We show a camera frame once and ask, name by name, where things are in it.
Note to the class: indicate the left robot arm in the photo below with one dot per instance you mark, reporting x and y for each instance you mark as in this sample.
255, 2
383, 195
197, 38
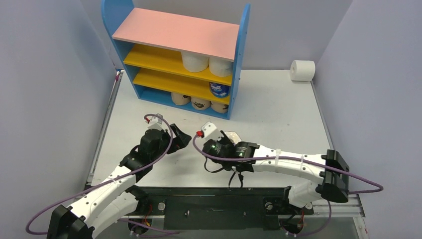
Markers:
104, 205

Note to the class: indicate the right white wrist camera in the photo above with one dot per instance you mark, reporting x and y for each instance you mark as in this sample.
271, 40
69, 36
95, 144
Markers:
209, 131

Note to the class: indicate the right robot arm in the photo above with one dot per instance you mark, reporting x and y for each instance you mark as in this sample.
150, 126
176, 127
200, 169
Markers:
325, 174

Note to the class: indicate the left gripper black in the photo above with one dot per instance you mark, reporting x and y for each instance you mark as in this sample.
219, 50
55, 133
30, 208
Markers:
180, 141

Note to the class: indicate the plain white toilet roll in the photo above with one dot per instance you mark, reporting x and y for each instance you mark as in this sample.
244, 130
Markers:
220, 67

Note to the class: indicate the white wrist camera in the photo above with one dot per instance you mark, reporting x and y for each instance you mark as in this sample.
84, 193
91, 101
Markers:
209, 131
154, 121

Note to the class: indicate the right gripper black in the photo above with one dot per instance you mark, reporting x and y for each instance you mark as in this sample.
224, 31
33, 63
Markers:
225, 140

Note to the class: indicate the blue roll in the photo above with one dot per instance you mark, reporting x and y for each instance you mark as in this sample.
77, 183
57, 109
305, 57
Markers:
233, 137
219, 90

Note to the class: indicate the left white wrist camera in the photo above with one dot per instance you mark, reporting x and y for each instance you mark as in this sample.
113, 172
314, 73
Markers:
154, 121

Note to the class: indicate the white roll lying at back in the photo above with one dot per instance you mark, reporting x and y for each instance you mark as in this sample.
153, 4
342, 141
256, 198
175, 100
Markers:
302, 70

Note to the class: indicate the blue roll front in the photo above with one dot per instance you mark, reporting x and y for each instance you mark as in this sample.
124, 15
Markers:
219, 90

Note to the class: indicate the blue roll back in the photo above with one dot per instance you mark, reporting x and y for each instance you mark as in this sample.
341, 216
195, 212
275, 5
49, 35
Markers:
233, 137

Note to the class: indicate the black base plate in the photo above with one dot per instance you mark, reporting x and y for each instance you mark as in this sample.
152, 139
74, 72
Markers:
193, 208

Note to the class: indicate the brown cartoon roll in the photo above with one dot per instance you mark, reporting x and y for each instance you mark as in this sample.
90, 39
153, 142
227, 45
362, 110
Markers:
180, 99
200, 104

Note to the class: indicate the blue pink yellow shelf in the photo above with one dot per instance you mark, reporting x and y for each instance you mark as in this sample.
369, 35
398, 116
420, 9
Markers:
149, 45

